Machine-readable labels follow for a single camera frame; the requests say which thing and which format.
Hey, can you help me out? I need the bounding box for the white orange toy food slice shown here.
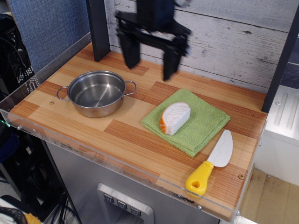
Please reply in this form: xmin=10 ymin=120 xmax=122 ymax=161
xmin=160 ymin=102 xmax=191 ymax=135

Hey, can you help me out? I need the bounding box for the right dark vertical post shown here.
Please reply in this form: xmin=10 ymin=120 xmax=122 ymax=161
xmin=261 ymin=0 xmax=299 ymax=113

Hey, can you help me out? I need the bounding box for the dark vertical post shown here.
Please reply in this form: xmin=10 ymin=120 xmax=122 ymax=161
xmin=86 ymin=0 xmax=111 ymax=62
xmin=261 ymin=0 xmax=299 ymax=113

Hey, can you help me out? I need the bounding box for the black plastic crate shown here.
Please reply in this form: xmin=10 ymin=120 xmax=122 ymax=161
xmin=0 ymin=14 xmax=35 ymax=93

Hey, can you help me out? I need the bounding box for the white grooved side unit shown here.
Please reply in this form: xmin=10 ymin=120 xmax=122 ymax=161
xmin=254 ymin=85 xmax=299 ymax=185

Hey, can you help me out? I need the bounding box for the green folded cloth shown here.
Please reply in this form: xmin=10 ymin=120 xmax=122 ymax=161
xmin=142 ymin=89 xmax=230 ymax=158

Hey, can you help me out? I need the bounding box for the clear acrylic table guard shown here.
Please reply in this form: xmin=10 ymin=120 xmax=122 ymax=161
xmin=0 ymin=44 xmax=266 ymax=224

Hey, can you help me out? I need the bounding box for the yellow black object bottom left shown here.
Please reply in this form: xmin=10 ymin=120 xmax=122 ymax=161
xmin=0 ymin=207 xmax=42 ymax=224

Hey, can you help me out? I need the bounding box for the silver dispenser panel with buttons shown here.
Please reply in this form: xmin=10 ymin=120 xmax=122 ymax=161
xmin=97 ymin=183 xmax=155 ymax=224

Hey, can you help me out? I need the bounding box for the yellow handled white toy knife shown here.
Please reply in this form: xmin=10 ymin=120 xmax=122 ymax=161
xmin=185 ymin=130 xmax=233 ymax=198

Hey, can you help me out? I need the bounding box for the stainless steel pot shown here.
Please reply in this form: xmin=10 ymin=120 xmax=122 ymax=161
xmin=57 ymin=70 xmax=137 ymax=118

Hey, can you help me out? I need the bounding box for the left dark vertical post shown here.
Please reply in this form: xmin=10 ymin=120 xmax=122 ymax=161
xmin=86 ymin=0 xmax=111 ymax=62

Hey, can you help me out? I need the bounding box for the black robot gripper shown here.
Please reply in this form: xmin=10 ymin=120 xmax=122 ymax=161
xmin=115 ymin=0 xmax=191 ymax=81

